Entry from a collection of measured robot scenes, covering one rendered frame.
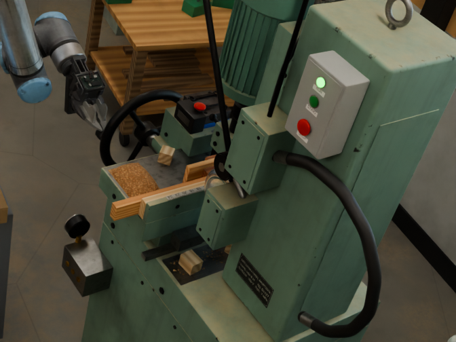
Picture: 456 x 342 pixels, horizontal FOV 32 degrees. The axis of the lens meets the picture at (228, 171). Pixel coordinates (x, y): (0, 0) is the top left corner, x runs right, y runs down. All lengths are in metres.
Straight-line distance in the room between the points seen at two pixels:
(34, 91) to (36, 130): 1.32
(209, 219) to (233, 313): 0.25
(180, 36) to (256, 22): 1.67
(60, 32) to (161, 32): 1.04
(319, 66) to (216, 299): 0.68
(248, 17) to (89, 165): 1.83
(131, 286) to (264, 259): 0.44
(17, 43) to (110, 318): 0.76
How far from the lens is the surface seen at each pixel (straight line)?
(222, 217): 1.63
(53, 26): 2.30
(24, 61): 2.13
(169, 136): 2.08
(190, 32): 3.32
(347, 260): 1.70
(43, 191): 3.20
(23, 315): 2.76
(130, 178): 1.88
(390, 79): 1.35
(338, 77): 1.34
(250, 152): 1.52
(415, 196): 3.44
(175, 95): 2.17
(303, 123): 1.40
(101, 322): 2.26
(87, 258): 2.10
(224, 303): 1.82
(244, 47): 1.66
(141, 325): 2.04
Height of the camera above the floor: 2.13
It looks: 38 degrees down
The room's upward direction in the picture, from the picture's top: 17 degrees clockwise
